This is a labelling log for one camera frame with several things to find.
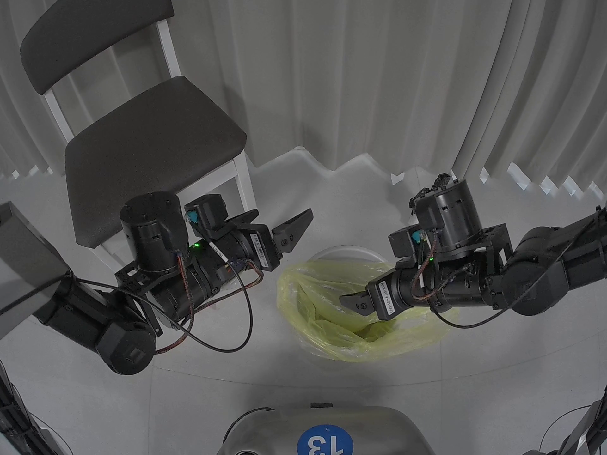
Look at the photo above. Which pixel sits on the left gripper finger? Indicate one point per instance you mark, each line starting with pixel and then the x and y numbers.
pixel 239 221
pixel 289 237

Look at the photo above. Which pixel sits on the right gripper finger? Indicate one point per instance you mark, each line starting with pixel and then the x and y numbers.
pixel 363 305

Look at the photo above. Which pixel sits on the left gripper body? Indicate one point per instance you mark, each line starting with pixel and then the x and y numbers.
pixel 258 249

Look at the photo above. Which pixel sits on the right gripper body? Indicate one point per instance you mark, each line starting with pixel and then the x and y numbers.
pixel 408 289

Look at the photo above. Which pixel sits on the yellow plastic bag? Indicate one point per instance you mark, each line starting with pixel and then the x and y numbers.
pixel 303 296

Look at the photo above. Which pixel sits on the black plastic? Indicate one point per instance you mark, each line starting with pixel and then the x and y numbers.
pixel 445 179

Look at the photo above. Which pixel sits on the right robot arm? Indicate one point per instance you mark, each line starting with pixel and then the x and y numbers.
pixel 540 263

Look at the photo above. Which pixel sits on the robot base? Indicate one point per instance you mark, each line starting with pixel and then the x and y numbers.
pixel 370 429

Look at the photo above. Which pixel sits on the white trash bin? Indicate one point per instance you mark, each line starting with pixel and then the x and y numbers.
pixel 346 251

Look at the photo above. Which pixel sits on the dark grey white-framed chair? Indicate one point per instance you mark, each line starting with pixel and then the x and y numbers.
pixel 151 149

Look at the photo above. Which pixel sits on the white curtain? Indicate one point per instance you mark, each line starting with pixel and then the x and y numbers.
pixel 355 64

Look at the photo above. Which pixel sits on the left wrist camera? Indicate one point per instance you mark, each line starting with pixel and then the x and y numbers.
pixel 208 211

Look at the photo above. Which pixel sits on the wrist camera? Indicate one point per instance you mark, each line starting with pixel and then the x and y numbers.
pixel 403 242
pixel 208 211

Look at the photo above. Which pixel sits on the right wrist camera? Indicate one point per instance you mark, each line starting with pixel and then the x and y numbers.
pixel 403 242

